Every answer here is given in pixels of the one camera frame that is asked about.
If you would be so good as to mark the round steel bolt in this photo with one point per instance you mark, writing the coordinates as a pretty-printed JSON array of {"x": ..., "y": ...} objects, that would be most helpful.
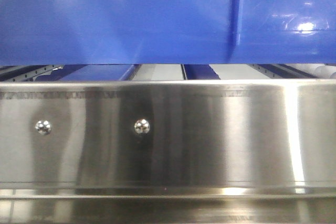
[
  {"x": 43, "y": 127},
  {"x": 142, "y": 126}
]

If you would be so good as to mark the left white roller track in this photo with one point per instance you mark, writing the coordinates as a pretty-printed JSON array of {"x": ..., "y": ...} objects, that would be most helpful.
[{"x": 296, "y": 71}]

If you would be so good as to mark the right round steel bolt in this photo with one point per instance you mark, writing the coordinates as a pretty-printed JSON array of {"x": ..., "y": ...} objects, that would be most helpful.
[{"x": 142, "y": 126}]

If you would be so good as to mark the stainless steel rack front beam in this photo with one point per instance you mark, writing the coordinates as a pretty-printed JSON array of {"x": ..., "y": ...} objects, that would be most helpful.
[{"x": 246, "y": 151}]

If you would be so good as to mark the left round steel bolt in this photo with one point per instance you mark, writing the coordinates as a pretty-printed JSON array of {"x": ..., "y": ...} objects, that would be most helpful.
[{"x": 43, "y": 127}]

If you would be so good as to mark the large blue plastic bin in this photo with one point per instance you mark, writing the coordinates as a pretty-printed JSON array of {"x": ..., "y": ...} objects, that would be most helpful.
[{"x": 43, "y": 32}]

